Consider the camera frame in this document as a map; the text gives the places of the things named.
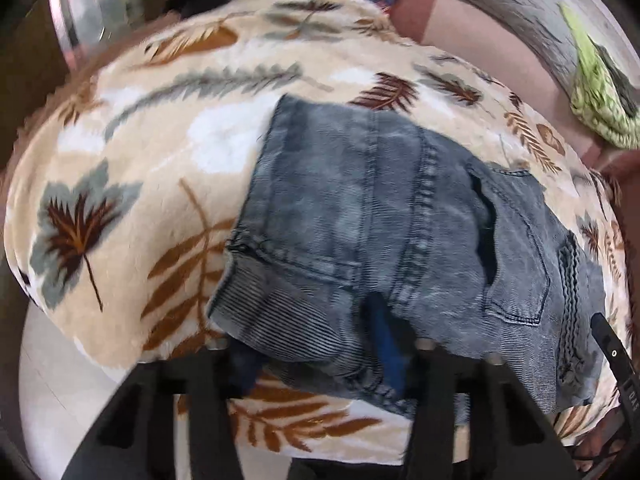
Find wooden door with glass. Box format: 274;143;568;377
0;0;186;136

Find cream leaf-printed blanket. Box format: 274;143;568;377
2;0;631;466

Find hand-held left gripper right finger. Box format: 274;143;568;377
370;302;576;480

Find dark grey crumpled cloth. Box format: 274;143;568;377
595;45;636;106

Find green patterned quilt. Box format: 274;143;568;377
557;2;640;151

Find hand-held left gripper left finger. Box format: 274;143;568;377
62;344;262;480

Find grey-blue denim pants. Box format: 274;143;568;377
207;94;608;418

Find pink bed sheet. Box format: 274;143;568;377
390;0;640;181

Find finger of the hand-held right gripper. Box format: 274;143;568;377
590;312;640;391

